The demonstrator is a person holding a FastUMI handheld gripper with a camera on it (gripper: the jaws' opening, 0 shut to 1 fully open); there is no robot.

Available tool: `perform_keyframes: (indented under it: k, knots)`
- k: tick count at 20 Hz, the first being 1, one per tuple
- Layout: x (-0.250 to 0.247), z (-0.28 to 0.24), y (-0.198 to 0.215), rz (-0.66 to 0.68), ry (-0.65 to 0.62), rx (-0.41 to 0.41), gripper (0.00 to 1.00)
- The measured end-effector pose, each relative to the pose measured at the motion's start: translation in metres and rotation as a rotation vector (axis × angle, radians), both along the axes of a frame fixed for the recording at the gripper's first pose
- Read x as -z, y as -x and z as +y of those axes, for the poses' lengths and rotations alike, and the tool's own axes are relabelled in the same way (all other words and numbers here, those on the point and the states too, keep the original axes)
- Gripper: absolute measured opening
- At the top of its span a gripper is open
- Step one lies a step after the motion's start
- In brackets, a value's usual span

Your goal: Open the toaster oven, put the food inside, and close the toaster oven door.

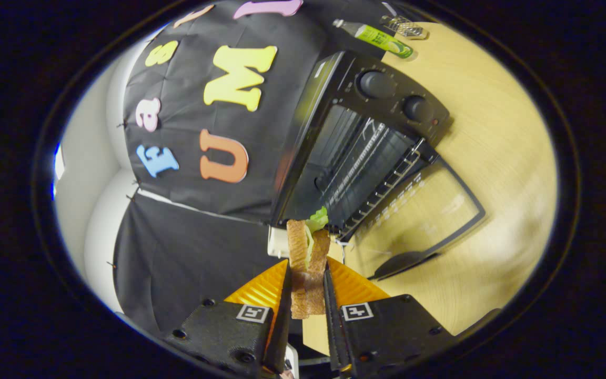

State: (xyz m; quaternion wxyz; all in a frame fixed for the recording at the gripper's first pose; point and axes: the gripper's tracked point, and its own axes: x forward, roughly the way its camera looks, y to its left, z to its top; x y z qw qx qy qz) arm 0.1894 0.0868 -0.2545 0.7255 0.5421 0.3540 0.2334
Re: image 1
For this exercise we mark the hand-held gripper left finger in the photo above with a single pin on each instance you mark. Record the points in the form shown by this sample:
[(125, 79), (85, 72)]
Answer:
[(283, 326)]

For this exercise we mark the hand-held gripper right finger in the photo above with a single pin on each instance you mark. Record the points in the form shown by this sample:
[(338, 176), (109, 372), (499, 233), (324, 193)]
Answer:
[(332, 326)]

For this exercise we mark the toasted sandwich with lettuce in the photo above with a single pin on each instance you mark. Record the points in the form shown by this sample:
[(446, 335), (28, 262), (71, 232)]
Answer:
[(308, 295)]

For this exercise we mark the black toaster oven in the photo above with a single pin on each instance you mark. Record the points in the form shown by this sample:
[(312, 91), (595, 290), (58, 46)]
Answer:
[(382, 84)]

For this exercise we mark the white toaster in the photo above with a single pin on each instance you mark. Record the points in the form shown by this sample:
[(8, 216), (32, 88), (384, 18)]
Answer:
[(276, 245)]

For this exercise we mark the black backdrop cloth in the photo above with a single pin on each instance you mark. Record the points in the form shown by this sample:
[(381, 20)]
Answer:
[(187, 247)]

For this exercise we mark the green label plastic bottle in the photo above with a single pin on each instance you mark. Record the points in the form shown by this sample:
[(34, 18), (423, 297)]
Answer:
[(382, 38)]

